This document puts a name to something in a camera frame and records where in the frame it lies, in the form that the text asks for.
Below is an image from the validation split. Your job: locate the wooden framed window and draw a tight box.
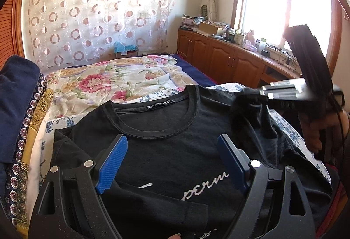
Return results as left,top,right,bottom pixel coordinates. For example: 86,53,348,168
231,0,343,72

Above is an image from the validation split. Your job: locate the black printed t-shirt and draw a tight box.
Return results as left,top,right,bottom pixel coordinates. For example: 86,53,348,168
51,86,339,238

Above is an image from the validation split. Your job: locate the cardboard box on cabinet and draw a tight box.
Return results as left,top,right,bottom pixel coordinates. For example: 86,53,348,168
198,22,223,36

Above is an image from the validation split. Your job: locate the pink floral quilt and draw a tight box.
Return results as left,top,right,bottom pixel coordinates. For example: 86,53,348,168
47,55,196,119

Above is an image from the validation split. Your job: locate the yellow folded blanket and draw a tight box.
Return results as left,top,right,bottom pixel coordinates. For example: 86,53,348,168
3,74,53,238

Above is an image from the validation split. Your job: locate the navy bed cover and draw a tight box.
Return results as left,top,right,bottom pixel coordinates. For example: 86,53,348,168
171,54,217,87

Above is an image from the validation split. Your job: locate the wooden low cabinet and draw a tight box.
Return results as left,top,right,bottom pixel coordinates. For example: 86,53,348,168
177,29,301,88

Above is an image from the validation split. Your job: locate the wooden louvered wardrobe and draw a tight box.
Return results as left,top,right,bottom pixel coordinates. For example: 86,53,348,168
0,0,24,68

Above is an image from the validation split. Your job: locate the sheer circle pattern curtain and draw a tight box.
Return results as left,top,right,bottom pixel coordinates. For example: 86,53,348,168
22,0,175,72

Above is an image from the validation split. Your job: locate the navy folded blanket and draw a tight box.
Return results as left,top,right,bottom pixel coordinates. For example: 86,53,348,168
0,55,40,196

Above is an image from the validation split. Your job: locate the pink figurine on cabinet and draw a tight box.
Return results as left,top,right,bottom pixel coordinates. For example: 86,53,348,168
243,29,257,52

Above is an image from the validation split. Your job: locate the person's right hand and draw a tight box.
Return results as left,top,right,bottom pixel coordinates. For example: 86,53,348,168
298,110,349,153

